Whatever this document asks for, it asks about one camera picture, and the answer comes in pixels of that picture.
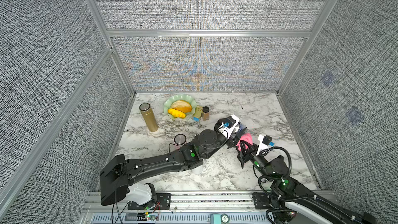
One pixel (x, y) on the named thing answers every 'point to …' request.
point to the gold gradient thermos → (151, 120)
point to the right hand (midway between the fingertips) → (240, 137)
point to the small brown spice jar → (205, 110)
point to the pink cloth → (247, 137)
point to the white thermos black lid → (198, 170)
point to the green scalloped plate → (186, 97)
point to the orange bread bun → (182, 105)
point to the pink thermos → (180, 139)
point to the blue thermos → (238, 128)
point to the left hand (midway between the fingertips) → (243, 122)
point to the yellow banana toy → (176, 113)
